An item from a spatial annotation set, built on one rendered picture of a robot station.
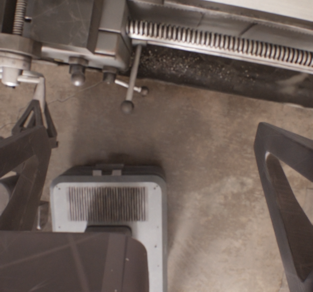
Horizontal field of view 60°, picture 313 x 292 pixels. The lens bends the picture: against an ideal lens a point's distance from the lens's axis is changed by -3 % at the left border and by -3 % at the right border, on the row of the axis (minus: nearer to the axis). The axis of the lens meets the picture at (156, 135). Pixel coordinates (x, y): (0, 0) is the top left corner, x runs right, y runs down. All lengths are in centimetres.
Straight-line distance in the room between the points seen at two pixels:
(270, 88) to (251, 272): 107
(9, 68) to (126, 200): 81
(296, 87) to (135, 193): 77
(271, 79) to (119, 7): 65
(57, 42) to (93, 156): 96
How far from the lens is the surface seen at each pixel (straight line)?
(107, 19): 68
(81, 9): 62
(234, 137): 150
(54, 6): 64
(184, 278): 173
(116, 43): 67
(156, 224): 129
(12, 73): 64
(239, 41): 76
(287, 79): 115
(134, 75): 81
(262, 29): 86
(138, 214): 127
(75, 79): 68
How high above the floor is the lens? 144
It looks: 84 degrees down
